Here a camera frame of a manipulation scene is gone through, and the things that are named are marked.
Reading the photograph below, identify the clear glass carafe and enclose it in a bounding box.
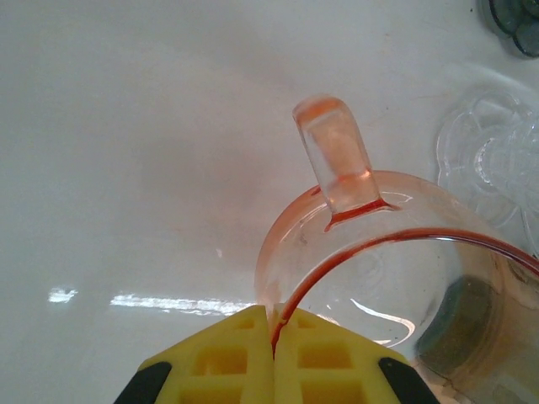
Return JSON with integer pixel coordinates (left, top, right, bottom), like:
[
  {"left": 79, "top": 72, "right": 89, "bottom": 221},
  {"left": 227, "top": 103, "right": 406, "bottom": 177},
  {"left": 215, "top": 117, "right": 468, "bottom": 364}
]
[{"left": 435, "top": 62, "right": 539, "bottom": 262}]

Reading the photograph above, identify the orange transparent pitcher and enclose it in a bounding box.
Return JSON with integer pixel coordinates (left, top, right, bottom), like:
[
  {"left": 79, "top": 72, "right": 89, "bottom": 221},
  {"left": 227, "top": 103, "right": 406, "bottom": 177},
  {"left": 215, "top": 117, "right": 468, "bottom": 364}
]
[{"left": 254, "top": 95, "right": 539, "bottom": 404}]

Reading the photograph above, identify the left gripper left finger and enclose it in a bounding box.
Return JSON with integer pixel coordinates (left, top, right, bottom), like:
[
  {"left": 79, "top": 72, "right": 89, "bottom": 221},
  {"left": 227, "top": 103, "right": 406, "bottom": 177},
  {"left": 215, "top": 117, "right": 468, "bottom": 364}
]
[{"left": 112, "top": 305, "right": 275, "bottom": 404}]

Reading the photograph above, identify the grey server wooden handle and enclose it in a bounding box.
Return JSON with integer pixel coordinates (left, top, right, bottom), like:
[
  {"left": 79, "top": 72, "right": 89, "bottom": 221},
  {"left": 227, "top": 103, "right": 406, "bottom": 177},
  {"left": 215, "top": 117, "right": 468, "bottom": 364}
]
[{"left": 414, "top": 273, "right": 504, "bottom": 378}]

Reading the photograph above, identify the grey smoke plastic dripper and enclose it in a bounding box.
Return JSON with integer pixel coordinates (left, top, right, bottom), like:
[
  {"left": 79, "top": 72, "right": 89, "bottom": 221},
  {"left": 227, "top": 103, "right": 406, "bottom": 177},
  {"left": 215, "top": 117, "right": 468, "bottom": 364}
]
[{"left": 481, "top": 0, "right": 539, "bottom": 59}]

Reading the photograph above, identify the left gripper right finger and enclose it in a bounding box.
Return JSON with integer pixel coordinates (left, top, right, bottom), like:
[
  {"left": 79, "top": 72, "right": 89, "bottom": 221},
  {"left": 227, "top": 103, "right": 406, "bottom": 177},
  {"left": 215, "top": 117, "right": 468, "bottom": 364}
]
[{"left": 273, "top": 309, "right": 437, "bottom": 404}]

